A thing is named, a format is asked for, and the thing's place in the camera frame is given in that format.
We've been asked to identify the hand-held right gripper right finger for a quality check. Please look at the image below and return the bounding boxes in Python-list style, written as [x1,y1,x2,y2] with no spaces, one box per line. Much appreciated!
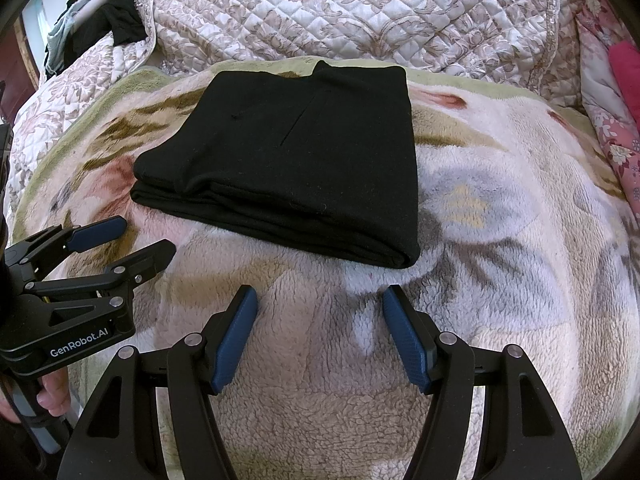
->
[381,284,584,480]

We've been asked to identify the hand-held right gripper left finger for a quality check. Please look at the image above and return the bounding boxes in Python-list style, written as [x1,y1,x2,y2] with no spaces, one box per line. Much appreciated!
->
[57,284,259,480]

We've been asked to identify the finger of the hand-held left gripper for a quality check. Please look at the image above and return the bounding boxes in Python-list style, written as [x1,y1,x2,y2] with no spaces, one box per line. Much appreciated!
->
[4,215,129,273]
[20,240,177,335]

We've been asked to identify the black pants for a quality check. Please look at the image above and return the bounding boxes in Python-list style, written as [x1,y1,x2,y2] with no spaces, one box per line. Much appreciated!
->
[130,59,420,270]

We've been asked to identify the person's left hand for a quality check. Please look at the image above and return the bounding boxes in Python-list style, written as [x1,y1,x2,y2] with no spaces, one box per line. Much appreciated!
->
[39,371,73,415]

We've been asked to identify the floral fleece blanket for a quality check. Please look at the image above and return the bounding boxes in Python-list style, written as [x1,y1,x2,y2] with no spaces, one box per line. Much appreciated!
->
[10,55,640,480]

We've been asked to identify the brown wooden furniture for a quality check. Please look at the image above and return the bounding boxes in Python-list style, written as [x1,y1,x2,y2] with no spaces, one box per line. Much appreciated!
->
[0,15,41,93]

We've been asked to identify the light blue-grey garment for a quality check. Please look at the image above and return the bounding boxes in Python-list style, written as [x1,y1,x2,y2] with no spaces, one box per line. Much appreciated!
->
[44,0,108,73]

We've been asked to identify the black garment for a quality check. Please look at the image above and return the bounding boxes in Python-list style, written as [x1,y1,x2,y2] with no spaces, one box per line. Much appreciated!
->
[97,0,148,46]

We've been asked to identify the pink floral quilt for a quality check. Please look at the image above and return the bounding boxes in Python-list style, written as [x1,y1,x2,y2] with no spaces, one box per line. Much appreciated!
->
[575,0,640,201]

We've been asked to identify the quilted beige floral bedspread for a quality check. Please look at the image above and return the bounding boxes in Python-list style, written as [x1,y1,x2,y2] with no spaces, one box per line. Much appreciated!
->
[12,0,593,196]

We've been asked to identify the magenta cloth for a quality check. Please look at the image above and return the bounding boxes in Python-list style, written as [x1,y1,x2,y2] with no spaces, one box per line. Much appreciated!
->
[607,42,640,96]

